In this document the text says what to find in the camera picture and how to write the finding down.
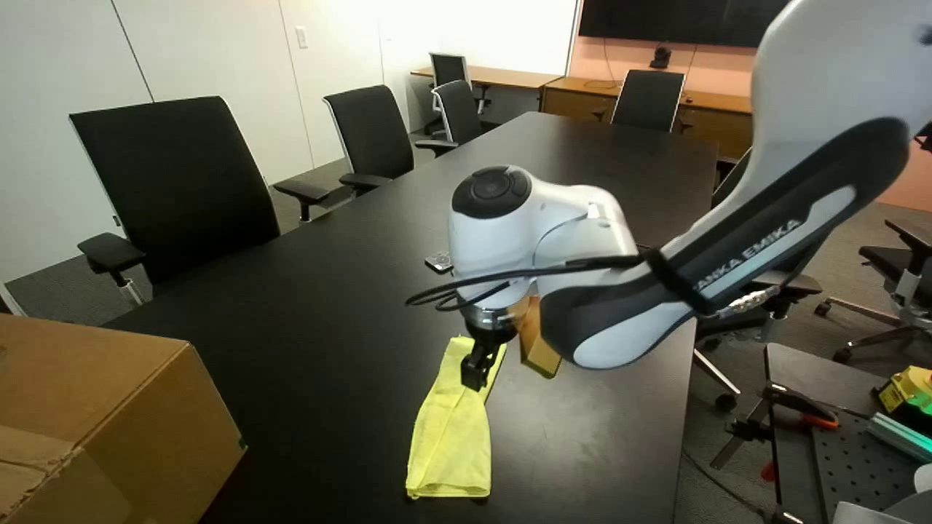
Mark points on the small black phone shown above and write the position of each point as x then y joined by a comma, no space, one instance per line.
439,262

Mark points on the black chair behind robot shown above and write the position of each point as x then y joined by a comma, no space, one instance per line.
764,299

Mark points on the black chair at far end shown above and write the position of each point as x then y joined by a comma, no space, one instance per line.
647,99

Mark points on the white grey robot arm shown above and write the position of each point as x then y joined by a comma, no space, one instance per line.
841,92

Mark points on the brown cardboard box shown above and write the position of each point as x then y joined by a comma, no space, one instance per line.
107,427

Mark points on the far black office chair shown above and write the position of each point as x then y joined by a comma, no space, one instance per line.
451,69

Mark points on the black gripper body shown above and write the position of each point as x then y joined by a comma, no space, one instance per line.
489,335

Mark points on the black wall television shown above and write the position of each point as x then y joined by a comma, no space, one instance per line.
681,22

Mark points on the yellow cloth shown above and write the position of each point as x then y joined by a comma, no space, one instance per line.
451,449

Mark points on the red handled pliers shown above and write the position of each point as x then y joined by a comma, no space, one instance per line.
784,398

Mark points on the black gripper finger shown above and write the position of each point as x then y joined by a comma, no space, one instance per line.
470,374
492,374

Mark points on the large black office chair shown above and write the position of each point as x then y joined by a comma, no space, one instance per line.
183,182

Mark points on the yellow green box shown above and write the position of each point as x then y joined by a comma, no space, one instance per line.
907,389

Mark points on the black chair at right edge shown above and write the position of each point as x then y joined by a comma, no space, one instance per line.
907,274

